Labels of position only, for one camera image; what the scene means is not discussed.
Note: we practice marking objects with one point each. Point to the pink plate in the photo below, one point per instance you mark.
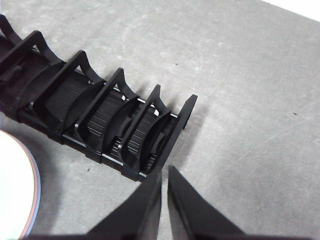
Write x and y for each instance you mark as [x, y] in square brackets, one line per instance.
[36, 190]

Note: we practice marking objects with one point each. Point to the green plate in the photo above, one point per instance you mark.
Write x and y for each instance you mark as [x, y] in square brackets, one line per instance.
[12, 187]

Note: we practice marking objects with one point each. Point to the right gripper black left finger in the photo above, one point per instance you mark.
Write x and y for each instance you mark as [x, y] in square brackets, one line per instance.
[135, 215]

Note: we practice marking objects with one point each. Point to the black plate rack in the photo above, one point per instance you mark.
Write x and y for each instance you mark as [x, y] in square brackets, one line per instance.
[62, 100]

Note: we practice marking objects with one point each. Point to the blue plate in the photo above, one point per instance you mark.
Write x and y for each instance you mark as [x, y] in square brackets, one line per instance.
[39, 185]

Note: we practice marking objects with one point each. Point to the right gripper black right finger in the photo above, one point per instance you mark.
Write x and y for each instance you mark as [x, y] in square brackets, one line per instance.
[192, 215]

